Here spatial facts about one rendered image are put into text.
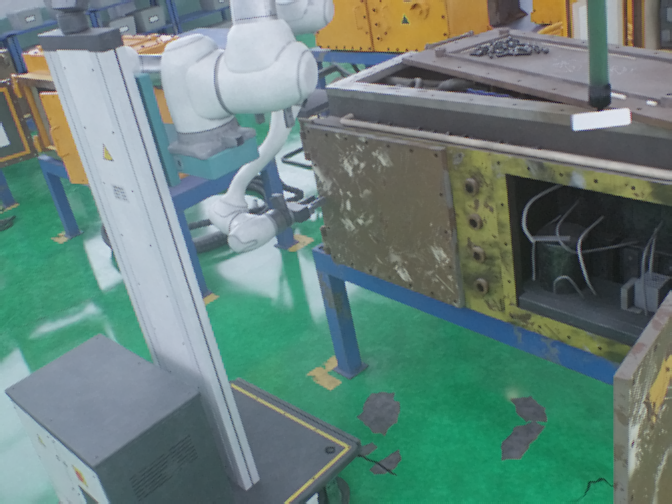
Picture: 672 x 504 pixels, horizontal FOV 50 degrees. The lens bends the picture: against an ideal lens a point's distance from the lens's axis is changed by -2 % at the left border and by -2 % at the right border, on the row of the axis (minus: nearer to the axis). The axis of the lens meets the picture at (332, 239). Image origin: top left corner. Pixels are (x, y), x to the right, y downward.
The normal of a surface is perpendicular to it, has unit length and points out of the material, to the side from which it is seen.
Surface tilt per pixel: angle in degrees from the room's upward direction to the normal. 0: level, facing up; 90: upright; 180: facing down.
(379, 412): 0
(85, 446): 0
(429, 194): 90
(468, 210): 90
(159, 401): 0
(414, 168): 90
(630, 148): 90
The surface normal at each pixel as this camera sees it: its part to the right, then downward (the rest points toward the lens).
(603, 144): -0.73, 0.42
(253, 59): -0.27, 0.26
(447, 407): -0.18, -0.88
